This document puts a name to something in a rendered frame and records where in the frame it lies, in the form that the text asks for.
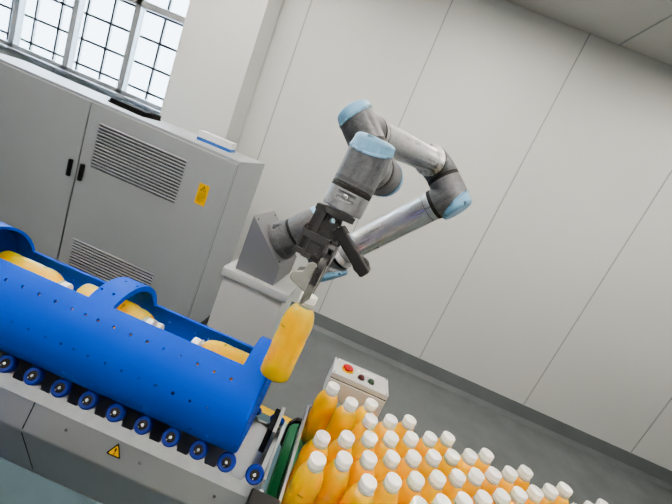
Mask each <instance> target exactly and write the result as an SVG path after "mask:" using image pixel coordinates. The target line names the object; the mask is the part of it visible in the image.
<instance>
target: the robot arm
mask: <svg viewBox="0 0 672 504"><path fill-rule="evenodd" d="M337 120H338V123H339V128H340V129H341V130H342V133H343V135H344V138H345V140H346V142H347V145H348V147H349V148H348V150H347V152H346V154H345V156H344V158H343V160H342V162H341V164H340V166H339V168H338V170H337V172H336V174H335V176H334V178H333V181H332V183H331V184H330V186H329V188H328V191H327V193H326V195H325V197H324V199H323V201H324V202H325V203H327V204H328V205H324V204H322V203H319V202H317V205H316V206H313V207H310V208H309V209H307V210H305V211H303V212H301V213H298V214H296V215H294V216H292V217H290V218H288V219H286V220H279V221H272V222H270V223H269V224H268V225H267V233H268V237H269V240H270V242H271V245H272V246H273V248H274V250H275V251H276V253H277V254H278V255H279V256H280V257H281V258H283V259H285V260H287V259H289V258H291V257H292V256H293V255H294V254H295V253H296V252H298V253H300V254H301V256H303V257H305V258H307V260H308V264H307V266H306V267H304V266H300V267H299V268H298V269H297V270H294V271H292V273H291V274H290V279H291V280H292V281H293V282H294V283H295V284H296V285H297V286H298V287H299V288H300V289H302V290H303V292H304V293H303V296H302V298H301V300H300V304H303V303H304V302H306V301H307V300H309V299H310V297H311V295H312V294H314V293H315V291H316V289H317V287H318V285H319V283H320V282H325V281H329V280H333V279H336V278H339V277H342V276H344V275H347V274H348V270H347V268H349V267H351V266H352V267H353V270H354V271H355V272H356V273H357V274H358V276H359V277H363V276H365V275H366V274H368V273H369V271H370V270H371V268H370V264H369V261H368V260H367V259H366V258H365V257H364V255H366V254H368V253H370V252H372V251H374V250H376V249H378V248H380V247H382V246H384V245H386V244H388V243H390V242H392V241H394V240H396V239H398V238H400V237H402V236H404V235H407V234H409V233H411V232H413V231H415V230H417V229H419V228H421V227H423V226H425V225H427V224H429V223H431V222H433V221H435V220H437V219H441V218H443V219H445V220H448V219H451V218H453V217H455V216H457V215H458V214H460V213H462V212H463V211H464V210H466V209H467V208H468V207H469V206H470V205H471V203H472V199H471V197H470V194H469V191H468V190H467V188H466V186H465V184H464V182H463V179H462V177H461V175H460V173H459V171H458V169H457V167H456V165H455V163H454V162H453V160H452V159H451V157H450V156H449V154H448V153H447V152H446V151H445V150H444V149H443V148H442V147H441V146H439V145H437V144H434V143H428V144H426V143H425V142H423V141H421V140H419V139H417V138H416V137H414V136H412V135H410V134H409V133H407V132H405V131H403V130H402V129H400V128H398V127H396V126H394V125H393V124H391V123H389V122H387V121H386V120H385V119H383V118H382V117H381V116H379V115H377V114H375V112H374V111H373V109H372V105H371V104H370V102H369V101H368V100H365V99H360V100H356V101H353V102H351V103H349V104H348V105H347V106H346V107H344V108H343V109H342V110H341V111H340V112H339V114H338V117H337ZM396 161H399V162H401V163H404V164H407V165H409V166H412V167H414V168H415V169H416V171H417V172H418V173H419V174H421V175H423V177H424V178H425V179H426V181H427V183H428V185H429V187H430V190H428V191H426V192H425V193H424V194H422V195H420V196H418V197H417V198H415V199H413V200H411V201H409V202H407V203H405V204H404V205H402V206H400V207H398V208H396V209H394V210H393V211H391V212H389V213H387V214H385V215H383V216H381V217H380V218H378V219H376V220H374V221H372V222H370V223H368V224H367V225H365V226H363V227H361V228H359V229H357V230H355V231H354V232H352V233H350V232H349V231H348V229H347V227H346V226H345V225H344V226H341V225H342V222H343V221H344V222H347V223H349V224H352V225H353V223H354V221H355V219H354V217H355V218H357V219H361V217H362V216H363V214H364V212H365V210H366V208H367V206H368V204H369V201H370V200H371V198H372V196H373V195H375V196H380V197H388V196H391V195H393V194H395V193H396V192H397V191H398V190H399V189H400V187H401V185H402V183H403V172H402V169H401V167H400V166H399V165H398V164H397V163H396ZM333 218H334V219H335V222H334V220H333ZM338 227H339V228H338Z"/></svg>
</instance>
